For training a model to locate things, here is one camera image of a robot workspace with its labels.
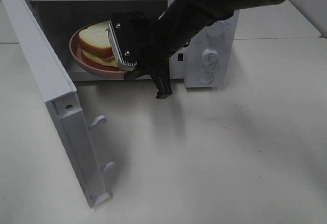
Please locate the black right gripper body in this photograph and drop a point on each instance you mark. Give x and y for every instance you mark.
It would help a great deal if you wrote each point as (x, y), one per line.
(155, 37)

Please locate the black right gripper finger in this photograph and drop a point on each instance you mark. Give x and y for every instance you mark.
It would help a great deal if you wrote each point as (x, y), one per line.
(136, 73)
(161, 77)

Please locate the round door release button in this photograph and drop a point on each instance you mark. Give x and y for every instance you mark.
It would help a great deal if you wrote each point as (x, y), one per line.
(205, 78)

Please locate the toast sandwich with lettuce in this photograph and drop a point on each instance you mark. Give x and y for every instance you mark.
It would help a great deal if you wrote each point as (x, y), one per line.
(95, 46)

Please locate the white timer knob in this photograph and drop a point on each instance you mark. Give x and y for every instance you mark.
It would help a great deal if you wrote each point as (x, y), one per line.
(209, 58)

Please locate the pink plate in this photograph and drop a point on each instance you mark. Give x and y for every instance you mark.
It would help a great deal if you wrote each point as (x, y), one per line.
(76, 53)

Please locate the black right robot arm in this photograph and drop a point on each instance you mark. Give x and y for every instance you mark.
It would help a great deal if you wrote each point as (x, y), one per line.
(201, 13)

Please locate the white microwave oven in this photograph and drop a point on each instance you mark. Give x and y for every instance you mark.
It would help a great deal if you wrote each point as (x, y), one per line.
(45, 28)

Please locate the upper white power knob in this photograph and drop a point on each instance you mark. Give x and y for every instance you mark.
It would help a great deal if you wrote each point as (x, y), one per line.
(216, 29)

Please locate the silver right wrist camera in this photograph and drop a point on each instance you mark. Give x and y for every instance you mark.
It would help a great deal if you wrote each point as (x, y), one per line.
(122, 38)

